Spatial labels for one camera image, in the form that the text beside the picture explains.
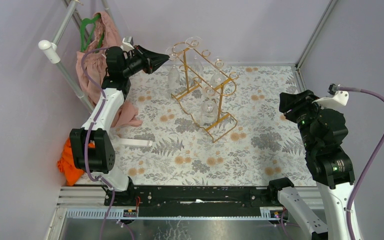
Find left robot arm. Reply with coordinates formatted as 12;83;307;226
69;45;169;206

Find floral tablecloth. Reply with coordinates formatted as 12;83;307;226
76;64;317;187

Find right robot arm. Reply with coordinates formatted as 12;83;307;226
266;90;362;240

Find gold wire wine glass rack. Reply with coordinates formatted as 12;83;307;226
165;36;239;143

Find green clothes hanger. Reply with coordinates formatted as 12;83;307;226
79;12;102;52

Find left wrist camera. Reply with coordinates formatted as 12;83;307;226
121;36;134;52

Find silver clothes rail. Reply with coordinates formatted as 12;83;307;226
38;0;123;113

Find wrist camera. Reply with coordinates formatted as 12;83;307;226
121;36;134;52
314;83;349;109

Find pink shorts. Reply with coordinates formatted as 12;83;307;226
75;11;143;129

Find orange cloth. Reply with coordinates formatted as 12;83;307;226
56;138;85;186

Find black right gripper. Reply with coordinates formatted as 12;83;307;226
277;88;328;150

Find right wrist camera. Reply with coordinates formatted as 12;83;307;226
314;83;349;109

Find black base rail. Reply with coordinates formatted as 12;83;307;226
103;184;279;218

